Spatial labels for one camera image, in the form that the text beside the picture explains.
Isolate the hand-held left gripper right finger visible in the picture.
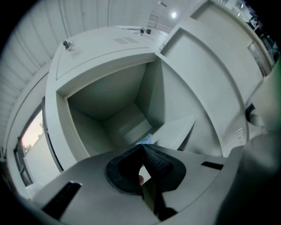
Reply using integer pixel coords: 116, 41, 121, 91
142, 145, 230, 225

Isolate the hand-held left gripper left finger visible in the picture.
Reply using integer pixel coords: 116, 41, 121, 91
32, 145, 164, 225

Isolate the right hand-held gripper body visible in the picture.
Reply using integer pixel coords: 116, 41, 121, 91
219, 63, 281, 225

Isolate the blue and white box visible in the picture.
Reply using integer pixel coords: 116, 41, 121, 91
137, 134, 152, 145

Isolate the grey metal locker cabinet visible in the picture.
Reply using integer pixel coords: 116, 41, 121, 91
43, 0, 275, 159

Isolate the locker door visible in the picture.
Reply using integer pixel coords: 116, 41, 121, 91
155, 18, 251, 158

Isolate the black window frame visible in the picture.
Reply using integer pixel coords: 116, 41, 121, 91
13, 96, 65, 187

